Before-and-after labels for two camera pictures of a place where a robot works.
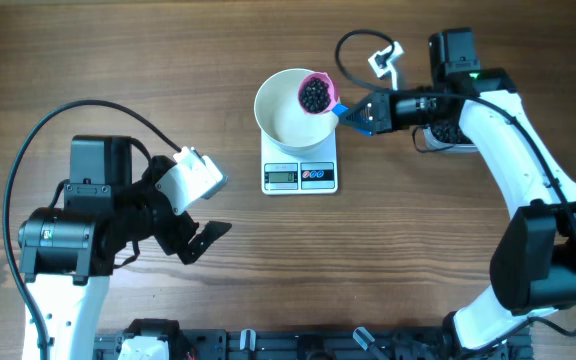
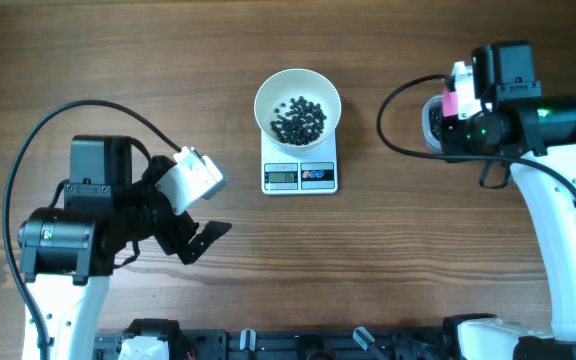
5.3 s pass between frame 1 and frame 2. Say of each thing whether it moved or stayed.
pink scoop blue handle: moved
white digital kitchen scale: stayed
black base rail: stayed
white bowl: stayed
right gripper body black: moved
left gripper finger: stayed
